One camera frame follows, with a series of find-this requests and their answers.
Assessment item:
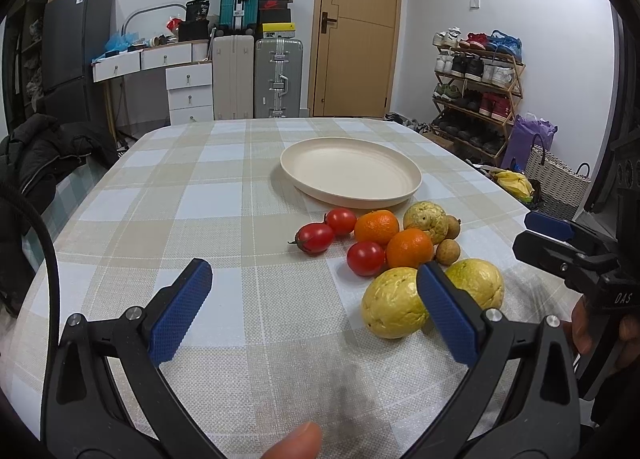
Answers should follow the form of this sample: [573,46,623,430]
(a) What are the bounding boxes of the wooden shoe rack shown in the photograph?
[431,45,526,164]

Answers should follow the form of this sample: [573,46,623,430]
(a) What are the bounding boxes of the person's right hand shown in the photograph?
[562,297,640,373]

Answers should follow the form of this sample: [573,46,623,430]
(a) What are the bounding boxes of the black cable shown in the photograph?
[0,180,61,359]

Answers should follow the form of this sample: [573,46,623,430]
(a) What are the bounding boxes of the wooden door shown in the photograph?
[307,0,401,119]

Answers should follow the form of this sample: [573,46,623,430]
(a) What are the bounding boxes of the black refrigerator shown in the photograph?
[41,0,113,128]

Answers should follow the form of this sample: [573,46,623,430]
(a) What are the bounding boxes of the cream round plate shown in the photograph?
[280,137,422,210]

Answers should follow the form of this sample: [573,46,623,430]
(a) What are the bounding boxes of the stacked shoe boxes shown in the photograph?
[258,0,296,37]

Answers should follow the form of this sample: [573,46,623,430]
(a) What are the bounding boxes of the brown longan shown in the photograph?
[446,215,461,240]
[435,239,461,266]

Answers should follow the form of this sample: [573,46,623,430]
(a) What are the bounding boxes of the white drawer desk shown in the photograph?
[92,40,214,125]

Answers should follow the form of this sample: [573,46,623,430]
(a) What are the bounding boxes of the wrinkled greenish passion fruit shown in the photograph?
[402,201,448,245]

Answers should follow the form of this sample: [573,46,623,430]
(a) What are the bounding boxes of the yellow passion fruit front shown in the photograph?
[360,267,430,340]

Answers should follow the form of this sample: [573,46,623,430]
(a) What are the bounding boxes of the yellow bananas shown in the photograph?
[492,170,535,203]

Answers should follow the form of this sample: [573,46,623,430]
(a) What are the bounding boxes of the checkered tablecloth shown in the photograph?
[55,119,577,458]

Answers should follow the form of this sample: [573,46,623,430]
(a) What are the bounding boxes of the yellow passion fruit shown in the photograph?
[360,267,430,340]
[445,259,504,309]

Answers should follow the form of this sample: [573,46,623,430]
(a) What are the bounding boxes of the orange mandarin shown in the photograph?
[354,210,399,247]
[386,228,434,268]

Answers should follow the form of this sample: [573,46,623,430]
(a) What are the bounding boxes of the red tomato with stem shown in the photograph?
[290,223,335,255]

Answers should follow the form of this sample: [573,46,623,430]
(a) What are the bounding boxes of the purple bag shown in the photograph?
[501,112,558,171]

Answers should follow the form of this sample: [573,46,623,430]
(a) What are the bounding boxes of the black jacket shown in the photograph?
[1,114,117,316]

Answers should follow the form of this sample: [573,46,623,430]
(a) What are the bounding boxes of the woven basket bag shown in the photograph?
[525,134,591,220]

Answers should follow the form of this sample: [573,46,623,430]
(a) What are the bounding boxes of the silver suitcase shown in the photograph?
[254,37,304,119]

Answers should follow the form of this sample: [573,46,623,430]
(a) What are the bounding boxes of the person's left hand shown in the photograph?
[262,421,322,459]

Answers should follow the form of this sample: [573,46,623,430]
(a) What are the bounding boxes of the beige suitcase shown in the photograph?
[212,35,255,121]

